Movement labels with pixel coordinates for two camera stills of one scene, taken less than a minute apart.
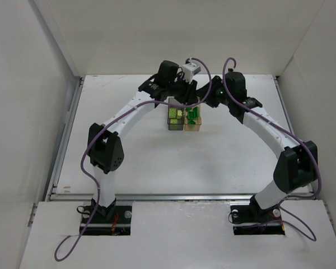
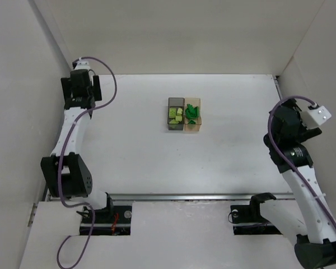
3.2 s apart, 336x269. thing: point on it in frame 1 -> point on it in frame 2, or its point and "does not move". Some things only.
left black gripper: [186, 91] -> [97, 88]
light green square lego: [172, 113] does not move
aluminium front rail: [175, 197] does not move
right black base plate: [247, 220] does not move
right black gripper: [206, 93] -> [313, 132]
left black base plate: [98, 225] does not move
